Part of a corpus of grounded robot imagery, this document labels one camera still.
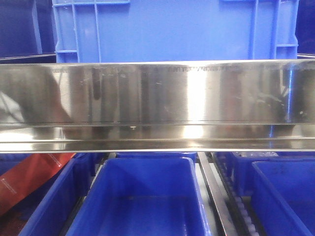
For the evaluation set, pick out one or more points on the red package in bin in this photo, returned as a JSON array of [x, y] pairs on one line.
[[27, 176]]

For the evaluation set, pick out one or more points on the dark blue crate upper left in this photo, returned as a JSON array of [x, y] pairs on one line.
[[27, 28]]

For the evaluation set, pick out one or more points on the large blue crate upper shelf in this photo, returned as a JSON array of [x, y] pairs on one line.
[[174, 30]]

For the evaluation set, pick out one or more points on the stainless steel shelf beam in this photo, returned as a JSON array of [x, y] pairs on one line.
[[179, 105]]

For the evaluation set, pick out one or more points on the blue bin left lower shelf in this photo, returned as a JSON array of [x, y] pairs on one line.
[[45, 211]]

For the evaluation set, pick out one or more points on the blue bin centre lower shelf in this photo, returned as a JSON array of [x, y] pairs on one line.
[[143, 197]]

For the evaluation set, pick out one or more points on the dark blue crate upper right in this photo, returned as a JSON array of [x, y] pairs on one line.
[[305, 27]]

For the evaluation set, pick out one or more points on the metal shelf divider rail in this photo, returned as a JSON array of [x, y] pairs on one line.
[[216, 196]]

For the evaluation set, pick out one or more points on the blue bin shelf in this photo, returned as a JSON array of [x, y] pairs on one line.
[[143, 197], [45, 211], [281, 186]]

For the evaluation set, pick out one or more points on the dark blue crate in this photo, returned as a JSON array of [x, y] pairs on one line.
[[27, 28], [305, 27]]

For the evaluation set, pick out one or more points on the blue bin right lower shelf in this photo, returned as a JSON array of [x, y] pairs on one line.
[[281, 186]]

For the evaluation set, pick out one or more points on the roller track strip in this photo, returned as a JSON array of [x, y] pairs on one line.
[[243, 216]]

